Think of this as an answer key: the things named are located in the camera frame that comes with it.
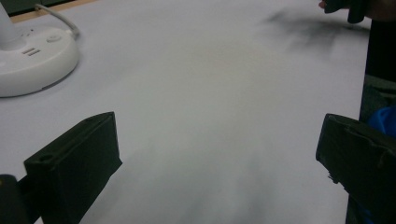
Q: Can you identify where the dark chair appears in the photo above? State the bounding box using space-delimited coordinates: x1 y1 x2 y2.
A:
345 19 396 224

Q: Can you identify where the blue object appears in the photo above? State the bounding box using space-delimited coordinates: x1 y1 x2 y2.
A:
367 105 396 139

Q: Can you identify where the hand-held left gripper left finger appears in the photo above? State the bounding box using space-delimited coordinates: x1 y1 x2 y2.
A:
23 111 123 224

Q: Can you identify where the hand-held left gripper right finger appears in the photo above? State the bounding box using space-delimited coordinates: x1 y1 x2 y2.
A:
315 113 396 224

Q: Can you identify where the white lamp cable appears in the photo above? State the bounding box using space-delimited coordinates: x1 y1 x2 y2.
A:
34 3 80 39

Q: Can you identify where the white desk lamp base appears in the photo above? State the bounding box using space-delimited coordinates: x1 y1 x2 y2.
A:
0 3 80 98

